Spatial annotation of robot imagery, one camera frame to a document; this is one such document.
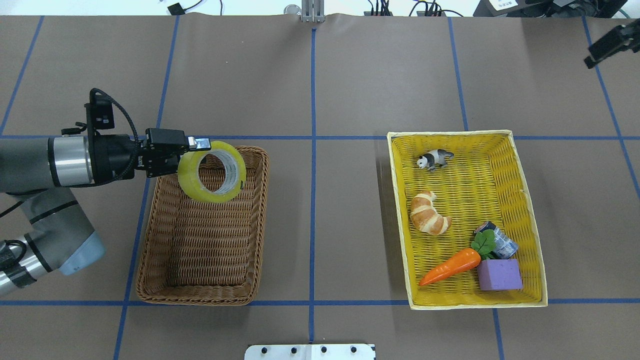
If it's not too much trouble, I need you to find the small dark can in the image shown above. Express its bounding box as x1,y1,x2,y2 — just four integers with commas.
471,221,519,260

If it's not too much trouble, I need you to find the toy carrot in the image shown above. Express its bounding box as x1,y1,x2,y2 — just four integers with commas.
418,228,496,287

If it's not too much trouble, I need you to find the aluminium frame post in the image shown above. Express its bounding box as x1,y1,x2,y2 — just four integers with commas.
300,0,326,23

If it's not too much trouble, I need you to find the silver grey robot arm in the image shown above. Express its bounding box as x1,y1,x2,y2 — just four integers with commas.
1,129,211,296

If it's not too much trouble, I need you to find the yellow woven basket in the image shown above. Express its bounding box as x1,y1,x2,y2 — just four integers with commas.
386,129,548,311

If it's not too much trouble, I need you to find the yellow tape roll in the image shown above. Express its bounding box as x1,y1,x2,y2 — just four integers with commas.
177,140,247,203

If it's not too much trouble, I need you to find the toy croissant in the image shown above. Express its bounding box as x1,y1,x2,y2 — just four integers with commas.
409,190,453,236

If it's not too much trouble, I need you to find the toy panda figure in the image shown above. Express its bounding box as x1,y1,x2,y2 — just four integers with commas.
416,149,455,173

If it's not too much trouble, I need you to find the small black device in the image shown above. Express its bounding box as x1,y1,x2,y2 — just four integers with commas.
167,2,186,16

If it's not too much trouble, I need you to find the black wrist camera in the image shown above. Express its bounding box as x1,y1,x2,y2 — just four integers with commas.
84,88,115,133

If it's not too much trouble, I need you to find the brown wicker basket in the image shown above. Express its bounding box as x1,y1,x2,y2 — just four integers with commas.
135,146,270,306

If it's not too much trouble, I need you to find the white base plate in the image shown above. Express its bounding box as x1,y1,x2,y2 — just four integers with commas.
244,343,377,360

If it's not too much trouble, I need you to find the purple foam block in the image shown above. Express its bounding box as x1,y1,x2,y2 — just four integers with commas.
477,259,523,291

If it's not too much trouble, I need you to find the black camera cable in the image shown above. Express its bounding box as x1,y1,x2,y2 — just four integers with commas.
90,88,142,171

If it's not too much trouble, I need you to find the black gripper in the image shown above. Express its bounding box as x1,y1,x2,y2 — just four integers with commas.
87,128,211,185

